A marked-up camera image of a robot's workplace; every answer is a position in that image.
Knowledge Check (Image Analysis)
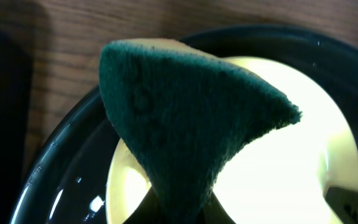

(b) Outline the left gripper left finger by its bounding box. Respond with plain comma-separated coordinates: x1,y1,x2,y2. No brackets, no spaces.
124,187,166,224

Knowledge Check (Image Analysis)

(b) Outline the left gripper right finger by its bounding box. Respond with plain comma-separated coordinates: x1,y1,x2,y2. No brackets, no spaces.
203,192,236,224

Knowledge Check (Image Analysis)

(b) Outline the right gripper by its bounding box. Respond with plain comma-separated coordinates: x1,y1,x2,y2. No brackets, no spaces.
325,187,358,224

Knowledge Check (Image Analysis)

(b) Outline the yellow plate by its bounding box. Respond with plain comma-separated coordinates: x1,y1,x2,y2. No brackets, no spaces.
106,57,358,223

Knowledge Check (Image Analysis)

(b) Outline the green scouring sponge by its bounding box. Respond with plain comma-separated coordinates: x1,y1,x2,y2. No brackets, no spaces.
99,39,301,223

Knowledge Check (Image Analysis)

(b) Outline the round black tray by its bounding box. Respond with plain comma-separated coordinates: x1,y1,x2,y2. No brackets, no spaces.
11,25,358,223

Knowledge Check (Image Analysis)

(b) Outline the rectangular black tray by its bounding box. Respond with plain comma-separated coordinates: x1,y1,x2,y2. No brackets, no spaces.
0,31,32,199

